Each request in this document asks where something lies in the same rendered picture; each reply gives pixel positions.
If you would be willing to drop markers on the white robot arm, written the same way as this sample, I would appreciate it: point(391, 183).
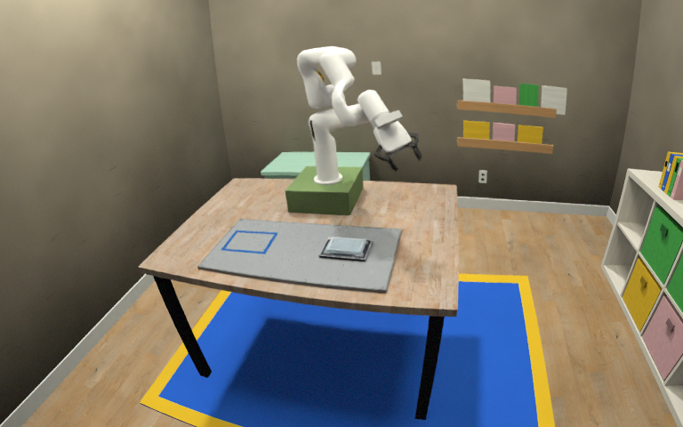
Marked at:
point(320, 96)

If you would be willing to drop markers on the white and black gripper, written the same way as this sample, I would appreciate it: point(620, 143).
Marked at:
point(393, 137)

